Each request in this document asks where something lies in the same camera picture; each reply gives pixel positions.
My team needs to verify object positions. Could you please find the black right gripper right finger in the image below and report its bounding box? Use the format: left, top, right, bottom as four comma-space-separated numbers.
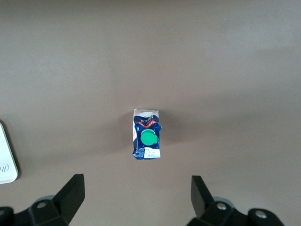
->
187, 175, 250, 226

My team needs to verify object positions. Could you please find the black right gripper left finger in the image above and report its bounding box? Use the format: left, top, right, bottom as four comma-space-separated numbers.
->
14, 174, 85, 226

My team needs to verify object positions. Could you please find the blue white milk carton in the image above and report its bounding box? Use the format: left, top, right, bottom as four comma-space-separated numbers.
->
131, 108, 163, 160

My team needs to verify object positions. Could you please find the white rabbit print tray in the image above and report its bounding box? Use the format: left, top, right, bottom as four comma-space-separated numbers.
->
0, 121, 19, 185

